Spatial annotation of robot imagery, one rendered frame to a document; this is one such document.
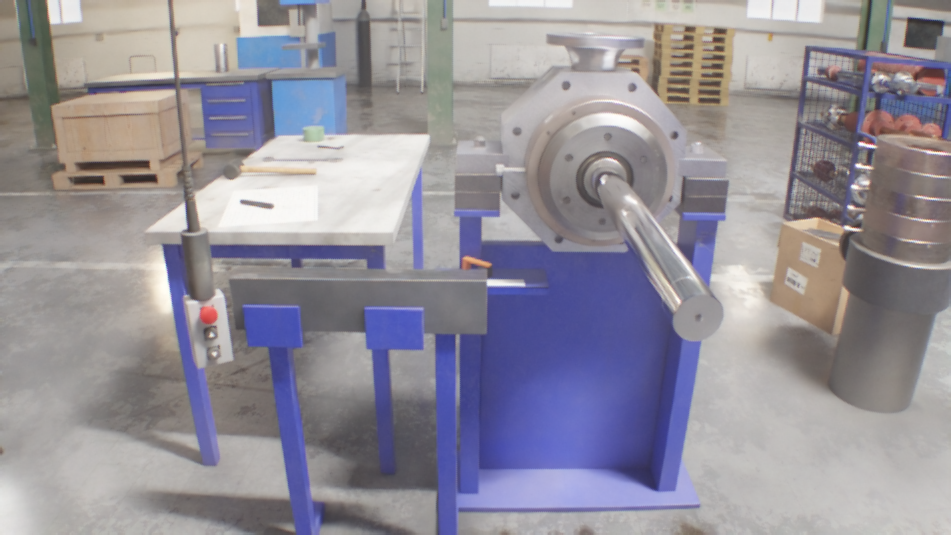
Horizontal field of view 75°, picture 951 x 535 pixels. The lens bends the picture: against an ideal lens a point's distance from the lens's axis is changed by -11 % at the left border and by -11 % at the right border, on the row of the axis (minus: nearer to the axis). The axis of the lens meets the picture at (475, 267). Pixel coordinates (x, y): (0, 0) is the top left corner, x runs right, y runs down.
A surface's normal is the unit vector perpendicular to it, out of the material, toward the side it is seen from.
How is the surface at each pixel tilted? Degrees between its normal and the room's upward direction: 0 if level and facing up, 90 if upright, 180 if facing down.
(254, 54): 90
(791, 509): 0
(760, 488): 0
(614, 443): 90
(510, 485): 0
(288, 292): 90
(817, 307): 90
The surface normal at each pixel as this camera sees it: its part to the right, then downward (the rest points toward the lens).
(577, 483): 0.00, -0.93
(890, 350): -0.43, 0.32
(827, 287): -0.93, 0.13
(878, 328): -0.68, 0.26
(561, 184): 0.00, 0.37
